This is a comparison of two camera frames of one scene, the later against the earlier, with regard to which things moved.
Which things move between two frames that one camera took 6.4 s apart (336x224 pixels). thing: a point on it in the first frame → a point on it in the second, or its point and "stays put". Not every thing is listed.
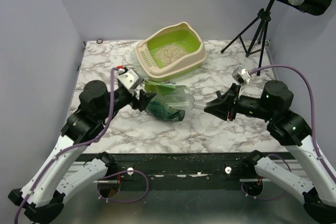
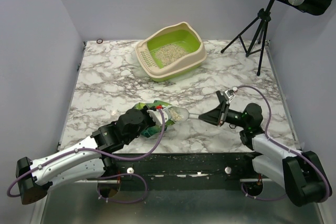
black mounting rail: [176, 171] stays put
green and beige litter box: [171, 53] stays put
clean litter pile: [167, 54] stays put
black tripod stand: [253, 38] stays put
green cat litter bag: [158, 107] → [154, 130]
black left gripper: [142, 103] → [144, 111]
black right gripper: [232, 106] → [223, 113]
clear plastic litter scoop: [184, 98] → [181, 114]
